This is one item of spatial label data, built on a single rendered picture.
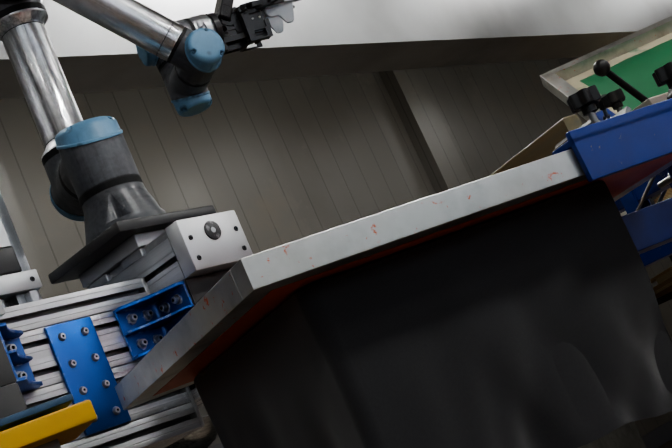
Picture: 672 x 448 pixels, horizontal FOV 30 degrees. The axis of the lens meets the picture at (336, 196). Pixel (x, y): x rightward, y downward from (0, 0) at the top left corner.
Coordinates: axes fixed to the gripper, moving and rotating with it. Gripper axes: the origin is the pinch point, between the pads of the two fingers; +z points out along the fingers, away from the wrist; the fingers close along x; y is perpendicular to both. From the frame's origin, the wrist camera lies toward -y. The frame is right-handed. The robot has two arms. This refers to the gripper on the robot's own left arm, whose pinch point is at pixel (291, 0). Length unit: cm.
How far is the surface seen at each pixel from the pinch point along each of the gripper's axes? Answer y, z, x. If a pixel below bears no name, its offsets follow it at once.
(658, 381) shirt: 87, -20, 97
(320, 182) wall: -14, 224, -493
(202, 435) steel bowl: 98, 51, -348
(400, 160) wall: -15, 306, -530
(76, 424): 66, -87, 72
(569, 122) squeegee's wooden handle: 51, -12, 89
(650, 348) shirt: 83, -18, 96
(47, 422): 64, -90, 72
